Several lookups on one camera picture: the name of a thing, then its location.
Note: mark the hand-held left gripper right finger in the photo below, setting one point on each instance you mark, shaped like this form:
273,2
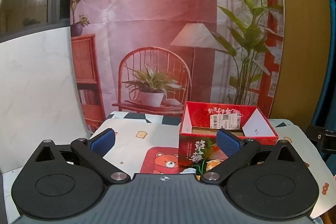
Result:
228,142

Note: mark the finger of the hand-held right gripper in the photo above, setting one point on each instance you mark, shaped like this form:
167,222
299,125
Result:
316,136

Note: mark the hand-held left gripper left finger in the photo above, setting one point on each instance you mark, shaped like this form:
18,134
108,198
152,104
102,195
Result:
103,141

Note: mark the red strawberry cardboard box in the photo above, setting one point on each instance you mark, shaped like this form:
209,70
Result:
197,113

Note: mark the orange snack packet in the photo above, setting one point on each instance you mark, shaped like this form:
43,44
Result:
211,165

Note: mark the printed tablecloth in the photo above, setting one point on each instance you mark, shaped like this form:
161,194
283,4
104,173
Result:
162,134

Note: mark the blue curtain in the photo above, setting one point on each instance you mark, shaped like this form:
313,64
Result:
329,29

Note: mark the yellow wooden panel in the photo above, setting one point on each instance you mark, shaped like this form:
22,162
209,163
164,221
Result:
299,29

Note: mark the wall poster of room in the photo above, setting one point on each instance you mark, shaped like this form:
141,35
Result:
157,16

